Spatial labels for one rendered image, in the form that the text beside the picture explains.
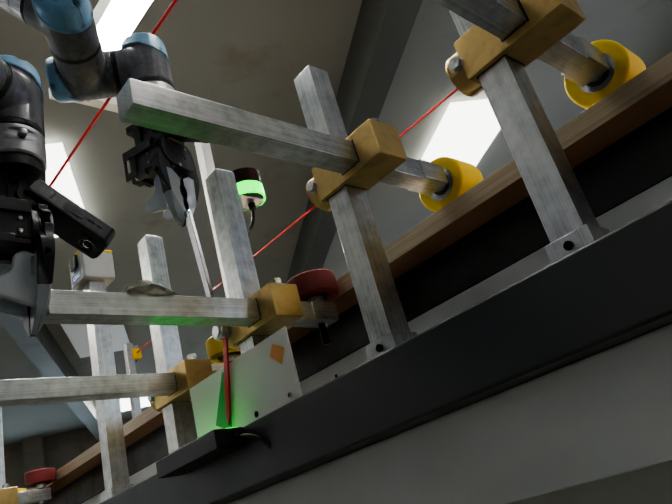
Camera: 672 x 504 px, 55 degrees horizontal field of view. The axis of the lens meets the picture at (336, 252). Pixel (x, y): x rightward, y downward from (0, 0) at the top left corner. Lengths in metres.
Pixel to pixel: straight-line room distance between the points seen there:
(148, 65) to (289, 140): 0.46
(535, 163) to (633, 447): 0.26
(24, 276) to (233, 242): 0.34
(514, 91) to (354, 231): 0.25
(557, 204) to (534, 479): 0.26
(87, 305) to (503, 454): 0.48
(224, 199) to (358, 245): 0.32
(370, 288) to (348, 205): 0.11
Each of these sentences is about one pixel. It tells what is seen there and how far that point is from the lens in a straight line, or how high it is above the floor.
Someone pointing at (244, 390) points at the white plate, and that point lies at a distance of 0.94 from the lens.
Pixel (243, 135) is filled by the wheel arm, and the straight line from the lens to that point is 0.69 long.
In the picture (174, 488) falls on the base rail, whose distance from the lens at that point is 1.09.
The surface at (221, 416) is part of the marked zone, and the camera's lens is 0.99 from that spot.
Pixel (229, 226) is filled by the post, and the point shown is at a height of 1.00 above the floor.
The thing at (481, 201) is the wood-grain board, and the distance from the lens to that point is 0.87.
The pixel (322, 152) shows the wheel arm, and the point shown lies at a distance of 0.75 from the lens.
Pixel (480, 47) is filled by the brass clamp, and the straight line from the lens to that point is 0.71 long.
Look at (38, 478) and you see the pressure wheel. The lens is 2.03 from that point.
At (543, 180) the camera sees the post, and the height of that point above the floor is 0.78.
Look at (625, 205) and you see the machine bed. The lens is 0.84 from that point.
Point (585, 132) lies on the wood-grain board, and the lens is 0.81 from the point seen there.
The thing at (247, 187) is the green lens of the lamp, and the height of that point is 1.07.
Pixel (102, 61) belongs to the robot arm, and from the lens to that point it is 1.13.
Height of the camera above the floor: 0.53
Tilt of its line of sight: 23 degrees up
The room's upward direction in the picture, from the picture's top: 16 degrees counter-clockwise
